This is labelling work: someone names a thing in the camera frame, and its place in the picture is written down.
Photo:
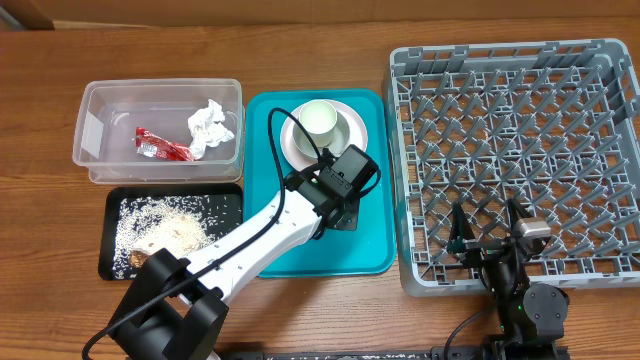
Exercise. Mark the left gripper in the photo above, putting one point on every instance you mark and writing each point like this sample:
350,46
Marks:
351,216

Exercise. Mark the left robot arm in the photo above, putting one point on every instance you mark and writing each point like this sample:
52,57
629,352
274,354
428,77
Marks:
175,308

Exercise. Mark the white bowl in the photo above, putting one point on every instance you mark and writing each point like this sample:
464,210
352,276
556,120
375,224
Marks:
339,140

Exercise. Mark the white napkin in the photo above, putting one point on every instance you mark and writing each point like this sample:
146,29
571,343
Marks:
207,129

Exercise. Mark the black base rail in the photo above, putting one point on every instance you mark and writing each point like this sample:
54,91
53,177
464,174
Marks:
435,353

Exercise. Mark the white paper cup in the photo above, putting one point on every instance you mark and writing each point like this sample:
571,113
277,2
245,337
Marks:
319,118

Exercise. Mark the grey dishwasher rack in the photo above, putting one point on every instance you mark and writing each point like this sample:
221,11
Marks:
554,125

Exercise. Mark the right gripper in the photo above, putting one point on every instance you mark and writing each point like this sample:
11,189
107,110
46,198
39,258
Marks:
481,248

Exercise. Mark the teal serving tray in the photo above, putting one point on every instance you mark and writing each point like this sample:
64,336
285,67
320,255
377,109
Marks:
371,247

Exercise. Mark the red snack wrapper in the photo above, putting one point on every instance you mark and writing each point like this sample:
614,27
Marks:
150,145

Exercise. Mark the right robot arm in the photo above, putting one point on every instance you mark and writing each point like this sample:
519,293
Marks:
531,315

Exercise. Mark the large white plate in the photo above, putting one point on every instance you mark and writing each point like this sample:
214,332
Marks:
358,136

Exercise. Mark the rice and food scraps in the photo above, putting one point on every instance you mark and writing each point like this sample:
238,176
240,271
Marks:
180,224

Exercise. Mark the clear plastic bin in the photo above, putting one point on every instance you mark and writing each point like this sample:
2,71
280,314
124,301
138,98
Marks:
112,110

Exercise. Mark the black tray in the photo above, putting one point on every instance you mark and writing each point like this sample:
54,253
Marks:
117,194

